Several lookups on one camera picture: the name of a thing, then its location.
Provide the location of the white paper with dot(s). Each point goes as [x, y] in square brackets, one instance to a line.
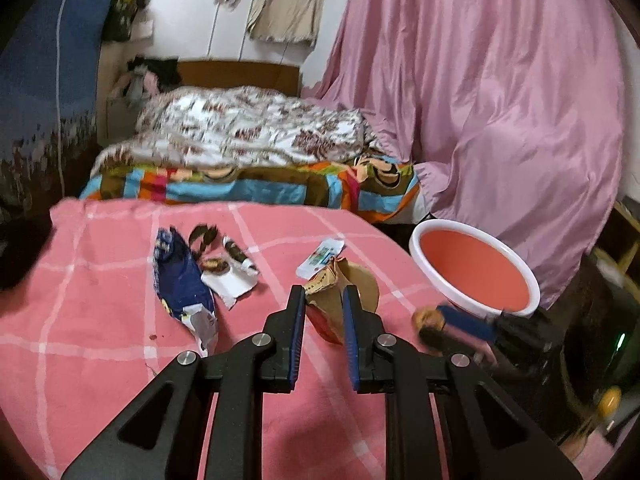
[231, 284]

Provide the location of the dark thread spool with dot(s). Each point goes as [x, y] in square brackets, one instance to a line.
[241, 259]

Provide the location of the orange trash bin white rim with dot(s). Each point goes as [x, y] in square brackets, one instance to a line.
[474, 270]

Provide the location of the wooden headboard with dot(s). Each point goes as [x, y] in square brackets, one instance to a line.
[226, 74]

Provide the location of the floral white duvet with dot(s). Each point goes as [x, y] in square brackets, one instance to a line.
[197, 128]

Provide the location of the brown dried peel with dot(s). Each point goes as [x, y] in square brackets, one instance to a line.
[201, 238]

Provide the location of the blue fabric wardrobe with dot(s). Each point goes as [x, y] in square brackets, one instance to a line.
[49, 62]

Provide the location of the white nightstand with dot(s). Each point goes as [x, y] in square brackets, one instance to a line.
[121, 119]

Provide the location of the small brown nut shell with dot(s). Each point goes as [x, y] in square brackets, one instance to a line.
[428, 319]

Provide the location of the hanging bags and clothes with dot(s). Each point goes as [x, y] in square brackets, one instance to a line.
[127, 0]

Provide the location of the colourful cartoon bed sheet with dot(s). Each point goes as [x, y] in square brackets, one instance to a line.
[375, 187]

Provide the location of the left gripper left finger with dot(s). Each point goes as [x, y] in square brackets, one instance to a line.
[202, 417]

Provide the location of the beige hanging towel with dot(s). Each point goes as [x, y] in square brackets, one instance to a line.
[285, 21]

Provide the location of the white medicine sachet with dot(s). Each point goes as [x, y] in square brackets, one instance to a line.
[319, 258]

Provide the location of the clothes pile on nightstand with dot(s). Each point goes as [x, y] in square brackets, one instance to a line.
[145, 78]

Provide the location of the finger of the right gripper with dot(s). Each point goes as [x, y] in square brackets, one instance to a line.
[437, 341]
[467, 323]

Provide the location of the pink curtain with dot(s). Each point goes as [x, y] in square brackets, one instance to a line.
[512, 113]

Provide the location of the blue snack wrapper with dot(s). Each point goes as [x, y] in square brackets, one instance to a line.
[178, 285]

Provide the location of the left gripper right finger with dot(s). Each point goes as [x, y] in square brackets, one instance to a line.
[445, 418]

